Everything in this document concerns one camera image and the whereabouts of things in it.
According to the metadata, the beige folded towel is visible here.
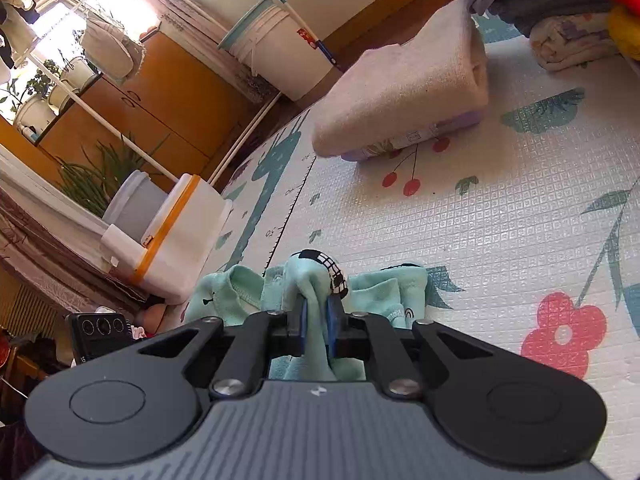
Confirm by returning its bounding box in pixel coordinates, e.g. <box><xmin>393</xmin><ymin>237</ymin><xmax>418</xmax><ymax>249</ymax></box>
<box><xmin>311</xmin><ymin>0</ymin><xmax>489</xmax><ymax>157</ymax></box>

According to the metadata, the printed foam play mat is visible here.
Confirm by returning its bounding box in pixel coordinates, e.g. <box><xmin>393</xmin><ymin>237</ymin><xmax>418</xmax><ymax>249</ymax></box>
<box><xmin>204</xmin><ymin>18</ymin><xmax>639</xmax><ymax>479</ymax></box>

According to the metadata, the grey plastic bucket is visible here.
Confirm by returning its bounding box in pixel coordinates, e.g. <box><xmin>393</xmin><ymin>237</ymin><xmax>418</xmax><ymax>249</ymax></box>
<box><xmin>102</xmin><ymin>170</ymin><xmax>167</xmax><ymax>242</ymax></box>

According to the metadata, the teal lion print garment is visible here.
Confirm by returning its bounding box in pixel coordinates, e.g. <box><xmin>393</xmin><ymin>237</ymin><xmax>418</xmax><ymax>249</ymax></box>
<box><xmin>182</xmin><ymin>249</ymin><xmax>430</xmax><ymax>382</ymax></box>

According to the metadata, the purple patterned folded cloth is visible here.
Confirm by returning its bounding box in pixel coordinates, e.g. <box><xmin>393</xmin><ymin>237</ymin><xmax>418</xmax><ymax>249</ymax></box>
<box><xmin>342</xmin><ymin>110</ymin><xmax>484</xmax><ymax>162</ymax></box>

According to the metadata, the wooden cabinet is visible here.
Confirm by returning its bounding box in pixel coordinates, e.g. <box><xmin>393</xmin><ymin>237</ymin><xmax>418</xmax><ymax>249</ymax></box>
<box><xmin>37</xmin><ymin>29</ymin><xmax>256</xmax><ymax>194</ymax></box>

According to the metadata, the white plastic bucket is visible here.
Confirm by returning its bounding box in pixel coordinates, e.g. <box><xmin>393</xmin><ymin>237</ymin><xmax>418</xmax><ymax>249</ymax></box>
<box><xmin>219</xmin><ymin>0</ymin><xmax>334</xmax><ymax>101</ymax></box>

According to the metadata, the white orange storage box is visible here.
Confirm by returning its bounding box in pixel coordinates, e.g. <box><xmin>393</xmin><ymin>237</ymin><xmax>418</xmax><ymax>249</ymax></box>
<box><xmin>101</xmin><ymin>174</ymin><xmax>232</xmax><ymax>304</ymax></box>

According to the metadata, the colourful clothes pile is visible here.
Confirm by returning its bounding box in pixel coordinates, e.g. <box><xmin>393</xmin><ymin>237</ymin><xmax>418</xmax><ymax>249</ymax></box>
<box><xmin>462</xmin><ymin>0</ymin><xmax>632</xmax><ymax>72</ymax></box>

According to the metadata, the green potted plant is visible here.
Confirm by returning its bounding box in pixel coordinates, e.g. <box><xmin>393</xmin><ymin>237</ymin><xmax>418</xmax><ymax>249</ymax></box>
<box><xmin>55</xmin><ymin>141</ymin><xmax>148</xmax><ymax>218</ymax></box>

